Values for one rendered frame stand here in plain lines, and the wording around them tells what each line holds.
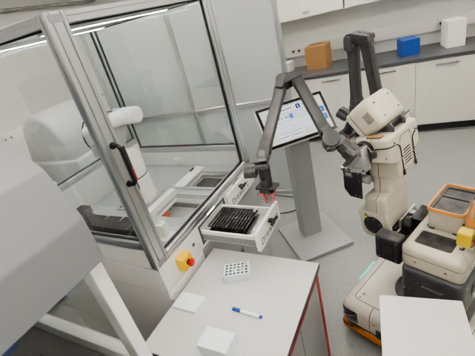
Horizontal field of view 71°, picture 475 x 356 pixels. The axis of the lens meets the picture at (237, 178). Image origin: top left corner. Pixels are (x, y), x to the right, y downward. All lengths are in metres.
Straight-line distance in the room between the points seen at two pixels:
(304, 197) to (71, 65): 1.97
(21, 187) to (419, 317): 1.32
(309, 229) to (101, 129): 2.04
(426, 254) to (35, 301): 1.40
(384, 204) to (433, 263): 0.35
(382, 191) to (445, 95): 2.91
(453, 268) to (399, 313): 0.31
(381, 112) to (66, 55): 1.24
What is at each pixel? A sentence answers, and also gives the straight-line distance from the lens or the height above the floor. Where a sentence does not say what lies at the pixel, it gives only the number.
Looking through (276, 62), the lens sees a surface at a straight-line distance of 3.13.
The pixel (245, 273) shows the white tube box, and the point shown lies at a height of 0.80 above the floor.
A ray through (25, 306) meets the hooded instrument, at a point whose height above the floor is 1.42.
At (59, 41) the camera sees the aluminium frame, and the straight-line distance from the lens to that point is 1.27.
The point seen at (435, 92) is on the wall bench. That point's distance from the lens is 4.55.
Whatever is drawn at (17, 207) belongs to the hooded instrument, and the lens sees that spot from 0.89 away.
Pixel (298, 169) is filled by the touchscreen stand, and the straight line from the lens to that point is 2.58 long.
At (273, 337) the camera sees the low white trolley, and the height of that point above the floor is 0.76.
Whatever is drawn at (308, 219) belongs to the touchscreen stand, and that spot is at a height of 0.21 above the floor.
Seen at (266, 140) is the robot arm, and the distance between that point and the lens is 1.58.
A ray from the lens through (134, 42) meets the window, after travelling 1.50.
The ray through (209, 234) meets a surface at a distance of 1.76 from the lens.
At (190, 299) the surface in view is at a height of 0.78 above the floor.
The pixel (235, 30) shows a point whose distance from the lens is 3.18.
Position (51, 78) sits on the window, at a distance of 1.36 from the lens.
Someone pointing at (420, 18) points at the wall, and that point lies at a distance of 5.07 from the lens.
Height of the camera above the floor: 1.88
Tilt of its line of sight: 27 degrees down
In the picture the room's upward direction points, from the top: 15 degrees counter-clockwise
